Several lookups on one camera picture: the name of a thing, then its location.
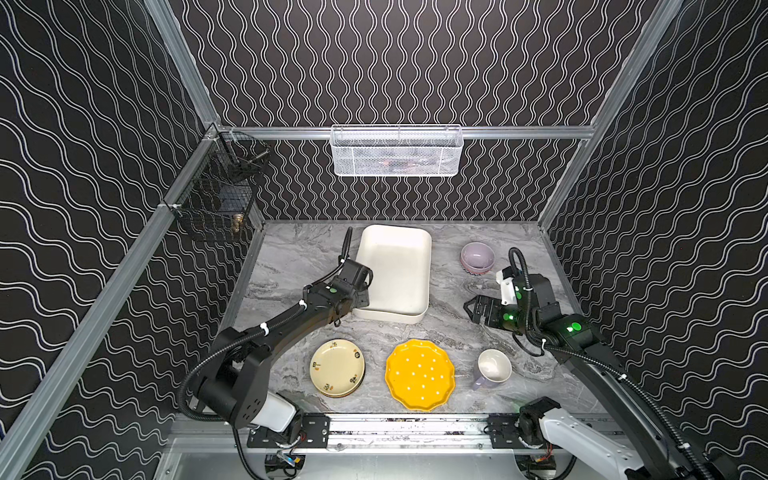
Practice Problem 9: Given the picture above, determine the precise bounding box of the clear wire wall basket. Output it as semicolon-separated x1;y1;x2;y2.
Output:
329;124;464;177

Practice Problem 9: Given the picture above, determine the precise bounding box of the cream plate with characters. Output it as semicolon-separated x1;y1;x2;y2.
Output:
309;339;366;382

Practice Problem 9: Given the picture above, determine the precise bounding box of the orange rimmed plate underneath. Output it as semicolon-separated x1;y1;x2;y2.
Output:
312;376;364;398

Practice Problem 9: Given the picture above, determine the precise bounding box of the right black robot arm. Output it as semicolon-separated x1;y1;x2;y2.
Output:
463;247;738;479

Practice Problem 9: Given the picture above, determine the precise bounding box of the red patterned bowl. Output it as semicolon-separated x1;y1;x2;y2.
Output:
462;265;492;276

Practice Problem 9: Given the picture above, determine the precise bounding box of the lavender bowl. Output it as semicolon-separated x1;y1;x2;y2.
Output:
460;242;496;268

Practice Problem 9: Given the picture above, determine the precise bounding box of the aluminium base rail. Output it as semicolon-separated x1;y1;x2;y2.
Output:
161;411;649;455

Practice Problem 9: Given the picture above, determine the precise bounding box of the white plastic bin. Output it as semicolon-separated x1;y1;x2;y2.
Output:
353;225;432;325

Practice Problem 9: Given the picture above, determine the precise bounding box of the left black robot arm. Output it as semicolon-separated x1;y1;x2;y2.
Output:
175;228;373;444

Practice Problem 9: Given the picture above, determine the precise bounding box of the yellow dotted scalloped plate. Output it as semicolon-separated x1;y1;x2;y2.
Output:
385;339;456;412

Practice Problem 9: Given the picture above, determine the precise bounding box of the lavender mug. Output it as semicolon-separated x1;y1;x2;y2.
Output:
472;349;513;390

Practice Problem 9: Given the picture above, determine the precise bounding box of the black wire wall basket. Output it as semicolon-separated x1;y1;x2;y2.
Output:
165;123;272;245

